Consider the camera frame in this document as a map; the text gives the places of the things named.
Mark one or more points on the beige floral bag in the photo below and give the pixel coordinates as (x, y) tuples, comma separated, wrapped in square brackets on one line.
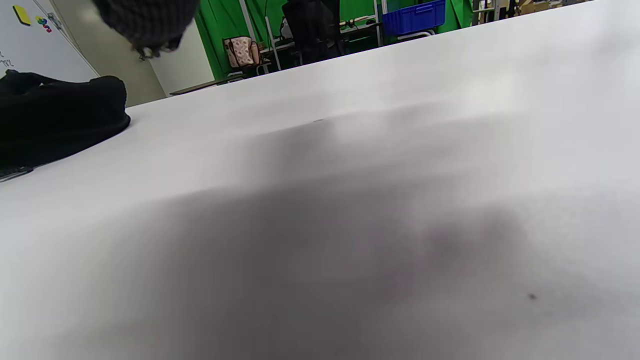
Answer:
[(242, 51)]

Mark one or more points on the green backdrop cloth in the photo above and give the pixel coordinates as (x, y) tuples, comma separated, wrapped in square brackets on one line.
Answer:
[(220, 20)]

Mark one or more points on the whiteboard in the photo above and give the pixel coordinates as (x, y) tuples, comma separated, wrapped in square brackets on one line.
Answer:
[(35, 52)]

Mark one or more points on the person's right hand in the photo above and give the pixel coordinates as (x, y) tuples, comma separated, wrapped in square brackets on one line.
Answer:
[(145, 20)]

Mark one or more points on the blue plastic crate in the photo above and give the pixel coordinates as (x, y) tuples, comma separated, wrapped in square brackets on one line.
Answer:
[(415, 17)]

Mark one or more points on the cluster of coloured magnets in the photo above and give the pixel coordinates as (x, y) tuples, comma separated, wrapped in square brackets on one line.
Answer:
[(44, 24)]

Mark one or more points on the black mesh office chair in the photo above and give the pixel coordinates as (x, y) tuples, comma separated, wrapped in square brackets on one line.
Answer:
[(310, 30)]

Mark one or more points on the white metal cart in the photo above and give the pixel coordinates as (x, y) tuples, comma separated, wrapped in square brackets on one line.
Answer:
[(417, 34)]

